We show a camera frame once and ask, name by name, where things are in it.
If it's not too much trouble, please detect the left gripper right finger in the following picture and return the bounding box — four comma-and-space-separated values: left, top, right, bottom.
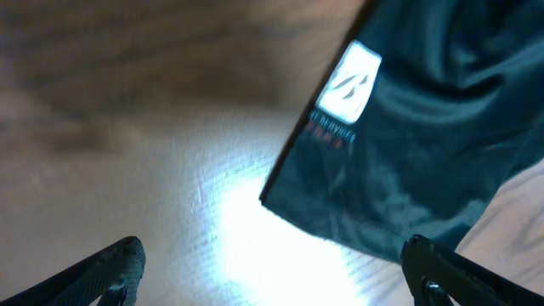
400, 235, 543, 306

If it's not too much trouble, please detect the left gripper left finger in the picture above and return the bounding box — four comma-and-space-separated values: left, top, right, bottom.
1, 236, 145, 306

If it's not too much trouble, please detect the black orange-patterned jersey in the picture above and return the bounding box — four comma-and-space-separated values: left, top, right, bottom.
260, 0, 543, 262

